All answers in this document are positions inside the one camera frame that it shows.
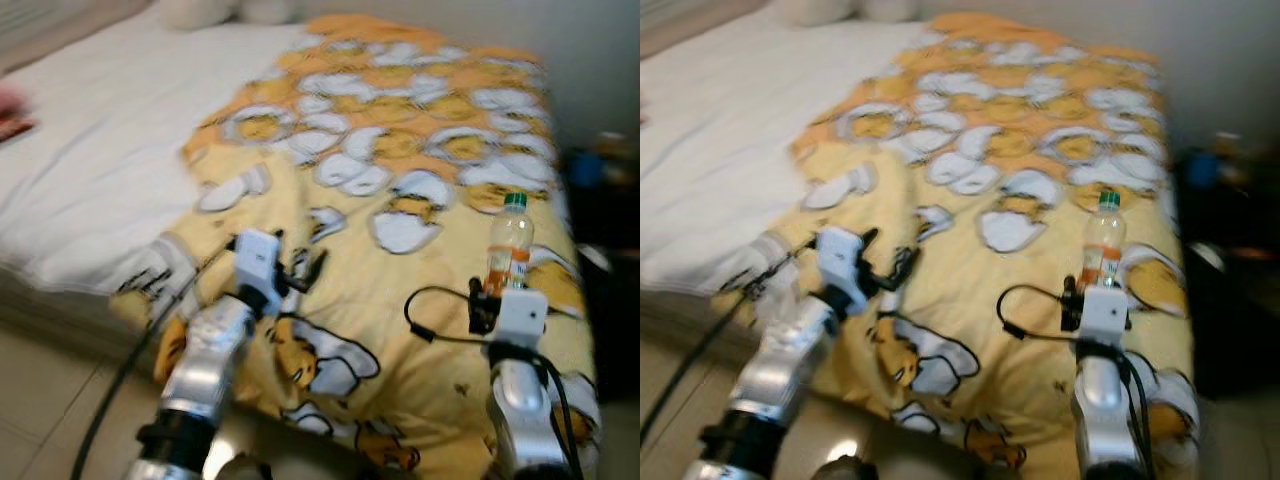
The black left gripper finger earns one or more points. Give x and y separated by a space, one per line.
903 262
314 265

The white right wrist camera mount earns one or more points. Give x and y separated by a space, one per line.
520 318
1104 315

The pink pillow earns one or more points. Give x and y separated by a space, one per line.
12 112

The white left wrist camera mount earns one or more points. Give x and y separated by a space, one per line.
257 268
840 265

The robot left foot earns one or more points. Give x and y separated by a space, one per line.
240 468
848 468

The dark bedside cabinet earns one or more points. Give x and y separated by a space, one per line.
610 260
1235 260

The clear orange-label drink bottle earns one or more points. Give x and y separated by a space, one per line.
510 245
1102 240

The white quilted mattress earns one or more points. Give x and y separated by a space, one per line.
90 170
720 150

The yellow egg-print blanket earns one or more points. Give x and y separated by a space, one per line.
1000 300
400 300

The beige plush toy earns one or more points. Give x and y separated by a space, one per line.
210 10
830 8

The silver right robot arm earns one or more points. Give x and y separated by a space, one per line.
525 410
1105 410

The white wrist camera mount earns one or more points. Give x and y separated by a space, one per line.
257 268
840 265
1104 315
520 318

